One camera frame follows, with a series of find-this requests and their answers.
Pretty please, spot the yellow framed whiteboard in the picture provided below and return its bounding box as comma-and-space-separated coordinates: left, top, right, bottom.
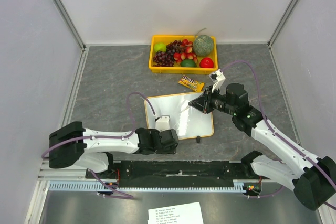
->
144, 92, 214, 140

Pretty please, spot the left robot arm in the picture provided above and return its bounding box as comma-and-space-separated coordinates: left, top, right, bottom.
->
47, 83, 249, 178

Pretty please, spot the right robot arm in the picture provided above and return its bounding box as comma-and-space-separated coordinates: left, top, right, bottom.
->
188, 83, 335, 210

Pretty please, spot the yellow candy packet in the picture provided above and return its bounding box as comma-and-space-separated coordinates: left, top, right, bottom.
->
178, 75, 204, 92

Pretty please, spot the red tomato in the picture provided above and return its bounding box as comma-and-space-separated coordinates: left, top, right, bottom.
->
199, 57, 214, 68

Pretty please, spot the green avocado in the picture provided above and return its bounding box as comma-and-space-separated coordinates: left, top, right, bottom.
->
180, 59, 197, 68

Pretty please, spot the red grape bunch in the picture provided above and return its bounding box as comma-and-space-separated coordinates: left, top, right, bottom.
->
172, 39, 198, 66

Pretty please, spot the green netted melon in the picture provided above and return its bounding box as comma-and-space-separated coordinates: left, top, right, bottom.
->
193, 28, 215, 57

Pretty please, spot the dark purple grape bunch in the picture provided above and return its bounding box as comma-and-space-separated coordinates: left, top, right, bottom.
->
152, 41, 176, 67

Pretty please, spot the green apple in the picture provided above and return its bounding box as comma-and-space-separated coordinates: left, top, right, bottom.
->
154, 42, 166, 52

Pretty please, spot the yellow plastic tray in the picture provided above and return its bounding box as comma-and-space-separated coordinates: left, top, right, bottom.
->
148, 35, 219, 74

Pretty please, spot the white printed paper sheet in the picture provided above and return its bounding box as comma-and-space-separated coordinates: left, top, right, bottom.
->
148, 202, 204, 224

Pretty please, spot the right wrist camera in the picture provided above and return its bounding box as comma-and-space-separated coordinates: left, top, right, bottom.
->
209, 69, 226, 93

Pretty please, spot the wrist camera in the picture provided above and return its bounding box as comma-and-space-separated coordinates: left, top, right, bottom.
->
209, 69, 226, 93
154, 115, 170, 132

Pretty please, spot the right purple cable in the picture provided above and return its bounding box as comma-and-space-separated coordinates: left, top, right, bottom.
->
220, 60, 336, 208

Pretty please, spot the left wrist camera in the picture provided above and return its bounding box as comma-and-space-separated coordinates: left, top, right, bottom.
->
154, 115, 170, 132

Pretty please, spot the grey slotted cable duct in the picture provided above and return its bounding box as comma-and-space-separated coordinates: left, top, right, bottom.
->
48, 180, 248, 193

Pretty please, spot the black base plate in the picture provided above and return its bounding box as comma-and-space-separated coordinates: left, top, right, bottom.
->
97, 161, 260, 187

